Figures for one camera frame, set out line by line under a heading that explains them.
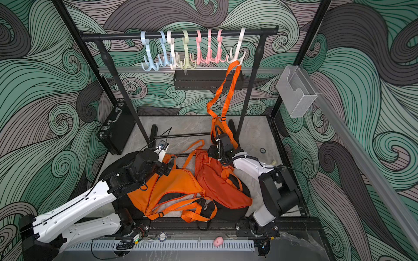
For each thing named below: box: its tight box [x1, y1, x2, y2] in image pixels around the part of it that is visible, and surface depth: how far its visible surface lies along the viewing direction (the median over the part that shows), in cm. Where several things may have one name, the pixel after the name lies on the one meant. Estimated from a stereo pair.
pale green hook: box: [180, 29, 198, 70], surface depth 60 cm
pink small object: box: [213, 235, 224, 247], surface depth 70 cm
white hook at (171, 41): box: [166, 30, 177, 71], surface depth 53 cm
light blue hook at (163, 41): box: [157, 30, 172, 67], surface depth 56 cm
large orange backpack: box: [127, 139, 218, 223], surface depth 79 cm
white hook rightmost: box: [226, 27, 247, 66], surface depth 62 cm
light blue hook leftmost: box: [140, 30, 160, 72], surface depth 58 cm
